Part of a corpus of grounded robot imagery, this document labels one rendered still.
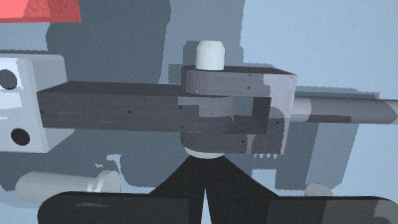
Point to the grey headed pin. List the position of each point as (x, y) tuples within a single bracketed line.
[(318, 190), (36, 187), (210, 55)]

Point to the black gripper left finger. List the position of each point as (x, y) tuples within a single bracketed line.
[(165, 204)]

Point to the grey metal plate with four holes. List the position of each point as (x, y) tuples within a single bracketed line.
[(21, 76)]

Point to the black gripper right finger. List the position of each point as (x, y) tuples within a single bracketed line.
[(235, 198)]

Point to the dark grey flat bar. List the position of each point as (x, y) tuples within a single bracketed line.
[(133, 107)]

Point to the red block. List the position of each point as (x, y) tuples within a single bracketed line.
[(39, 11)]

